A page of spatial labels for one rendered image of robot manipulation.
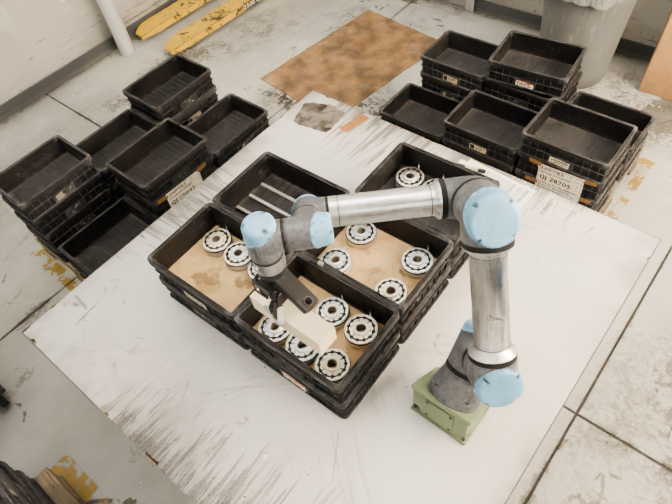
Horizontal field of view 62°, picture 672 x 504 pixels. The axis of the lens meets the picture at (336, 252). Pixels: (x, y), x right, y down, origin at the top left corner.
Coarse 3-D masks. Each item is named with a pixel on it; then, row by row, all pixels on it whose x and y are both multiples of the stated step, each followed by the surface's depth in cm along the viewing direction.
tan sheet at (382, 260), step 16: (336, 240) 190; (384, 240) 188; (320, 256) 187; (352, 256) 186; (368, 256) 185; (384, 256) 184; (400, 256) 184; (352, 272) 182; (368, 272) 181; (384, 272) 180; (400, 272) 180
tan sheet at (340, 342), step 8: (304, 280) 182; (312, 288) 180; (320, 288) 179; (320, 296) 177; (328, 296) 177; (352, 312) 173; (360, 312) 172; (256, 328) 173; (336, 336) 168; (344, 336) 168; (336, 344) 166; (344, 344) 166; (352, 352) 164; (360, 352) 164; (352, 360) 163
